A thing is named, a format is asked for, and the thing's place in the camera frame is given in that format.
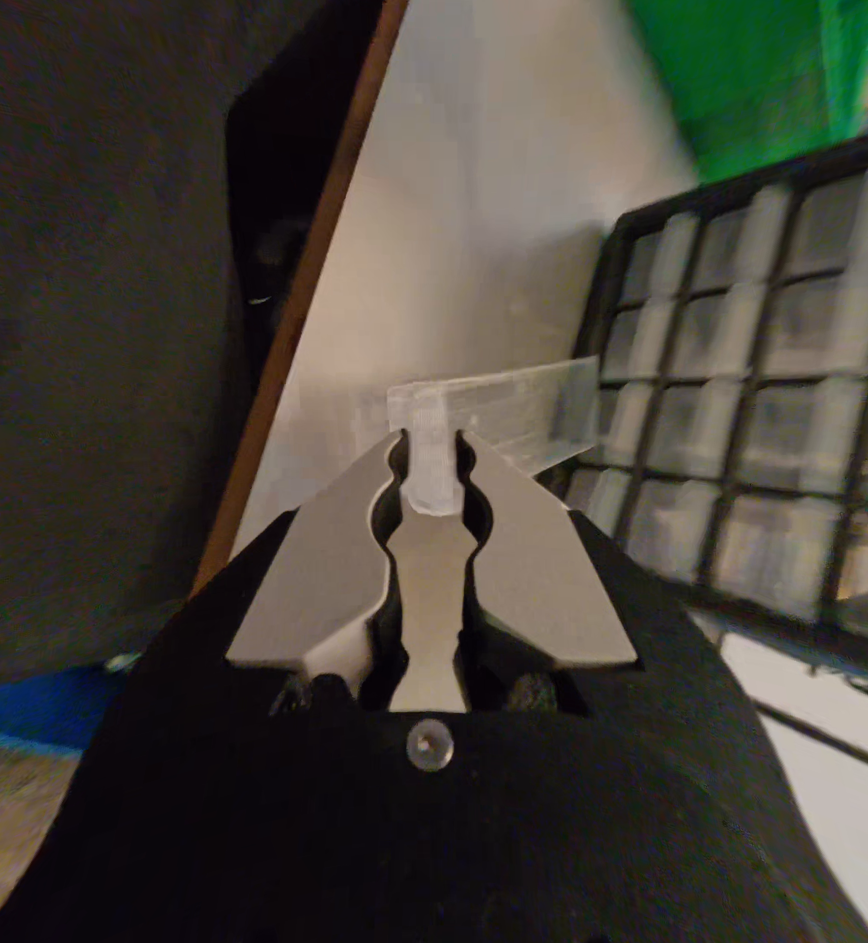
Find clear plastic drawer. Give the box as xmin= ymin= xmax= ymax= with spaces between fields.
xmin=387 ymin=356 xmax=600 ymax=517

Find green plastic bin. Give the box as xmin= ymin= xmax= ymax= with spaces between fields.
xmin=625 ymin=0 xmax=868 ymax=185

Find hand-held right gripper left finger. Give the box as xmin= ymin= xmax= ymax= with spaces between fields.
xmin=225 ymin=429 xmax=407 ymax=699

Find black drawer cabinet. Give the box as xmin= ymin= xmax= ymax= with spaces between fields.
xmin=552 ymin=125 xmax=868 ymax=708

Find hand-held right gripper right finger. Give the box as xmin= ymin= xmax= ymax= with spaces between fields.
xmin=454 ymin=429 xmax=639 ymax=671

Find blue plastic object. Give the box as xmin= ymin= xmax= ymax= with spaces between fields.
xmin=0 ymin=663 xmax=129 ymax=760

